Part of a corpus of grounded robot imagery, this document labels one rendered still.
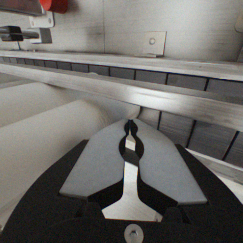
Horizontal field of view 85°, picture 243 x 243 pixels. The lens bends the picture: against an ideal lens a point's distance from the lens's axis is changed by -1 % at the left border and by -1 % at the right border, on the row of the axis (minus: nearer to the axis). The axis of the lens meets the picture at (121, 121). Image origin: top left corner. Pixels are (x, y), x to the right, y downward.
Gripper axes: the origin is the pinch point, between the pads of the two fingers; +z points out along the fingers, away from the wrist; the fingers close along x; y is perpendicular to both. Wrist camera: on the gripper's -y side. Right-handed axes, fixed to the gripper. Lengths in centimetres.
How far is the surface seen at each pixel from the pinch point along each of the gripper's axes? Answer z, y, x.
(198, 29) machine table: 7.7, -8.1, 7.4
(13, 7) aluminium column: 16.8, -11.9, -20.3
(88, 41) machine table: 16.4, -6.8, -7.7
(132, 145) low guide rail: 1.9, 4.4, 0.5
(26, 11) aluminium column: 18.7, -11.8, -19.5
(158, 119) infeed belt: 4.2, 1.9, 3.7
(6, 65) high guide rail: 5.5, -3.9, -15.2
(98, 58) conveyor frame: 9.1, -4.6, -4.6
